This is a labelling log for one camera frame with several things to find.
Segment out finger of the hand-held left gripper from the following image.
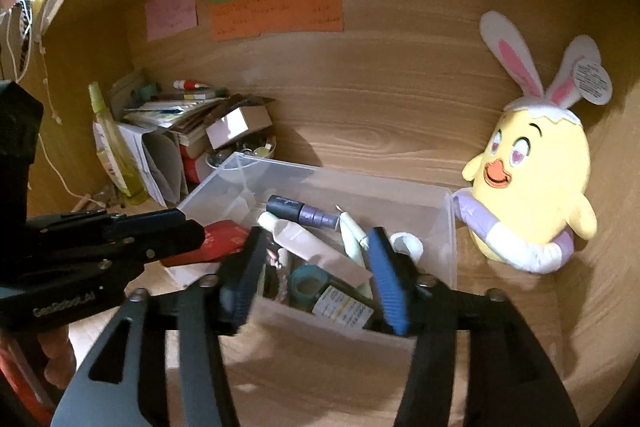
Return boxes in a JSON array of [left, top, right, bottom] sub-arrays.
[[27, 219, 207, 280], [25, 208, 188, 234]]

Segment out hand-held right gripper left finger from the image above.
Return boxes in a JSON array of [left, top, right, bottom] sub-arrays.
[[50, 226, 268, 427]]

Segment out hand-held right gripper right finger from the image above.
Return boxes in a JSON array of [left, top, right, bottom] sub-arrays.
[[364, 226, 581, 427]]

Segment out light green tube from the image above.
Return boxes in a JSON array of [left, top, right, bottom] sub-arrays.
[[345, 227, 373, 300]]

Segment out red packet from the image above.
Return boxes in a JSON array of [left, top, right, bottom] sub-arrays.
[[160, 219, 251, 269]]

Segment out dark spray bottle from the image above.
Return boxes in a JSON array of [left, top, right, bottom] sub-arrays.
[[311, 284, 386, 333]]

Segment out white tape roll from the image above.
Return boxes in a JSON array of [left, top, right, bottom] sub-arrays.
[[390, 232, 425, 265]]

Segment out teal tape roll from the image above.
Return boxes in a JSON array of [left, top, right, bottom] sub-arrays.
[[290, 264, 331, 310]]

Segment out beige tube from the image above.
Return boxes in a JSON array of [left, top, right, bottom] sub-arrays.
[[257, 212, 373, 290]]

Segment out white pen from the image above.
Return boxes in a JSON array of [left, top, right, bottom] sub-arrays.
[[335, 205, 361, 238]]

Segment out purple spray bottle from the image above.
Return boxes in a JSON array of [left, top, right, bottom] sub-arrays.
[[266, 194, 341, 230]]

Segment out clear plastic bin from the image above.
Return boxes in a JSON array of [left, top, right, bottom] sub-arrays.
[[176, 152, 458, 338]]

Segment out person's left hand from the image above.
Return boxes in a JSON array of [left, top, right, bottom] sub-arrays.
[[40, 326, 77, 385]]

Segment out red books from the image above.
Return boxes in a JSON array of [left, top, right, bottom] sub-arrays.
[[180, 142, 213, 185]]

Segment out cream tube with red label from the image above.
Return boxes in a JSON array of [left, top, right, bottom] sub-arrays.
[[97, 147, 126, 192]]

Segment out yellow spray bottle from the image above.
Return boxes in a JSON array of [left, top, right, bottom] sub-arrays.
[[88, 82, 149, 204]]

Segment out white bowl of stones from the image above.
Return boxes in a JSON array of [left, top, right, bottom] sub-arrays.
[[205, 139, 276, 172]]

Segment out stack of books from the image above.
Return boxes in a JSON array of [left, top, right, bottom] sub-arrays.
[[110, 69, 236, 142]]

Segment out small white cardboard box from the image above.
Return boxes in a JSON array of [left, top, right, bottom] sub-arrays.
[[205, 97, 275, 150]]

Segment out small yellow jar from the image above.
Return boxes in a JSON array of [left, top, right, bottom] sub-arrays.
[[250, 137, 277, 158]]

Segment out yellow chick plush toy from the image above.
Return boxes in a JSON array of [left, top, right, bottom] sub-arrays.
[[452, 9, 613, 275]]

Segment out pink paper note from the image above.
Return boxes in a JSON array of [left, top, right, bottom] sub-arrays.
[[145, 0, 198, 42]]

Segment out orange paper note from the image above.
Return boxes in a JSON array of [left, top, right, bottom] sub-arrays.
[[210, 0, 344, 42]]

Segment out white string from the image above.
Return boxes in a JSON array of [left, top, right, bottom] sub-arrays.
[[5, 0, 96, 202]]

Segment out black and white patterned strap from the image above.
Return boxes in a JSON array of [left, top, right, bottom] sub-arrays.
[[15, 0, 33, 72]]

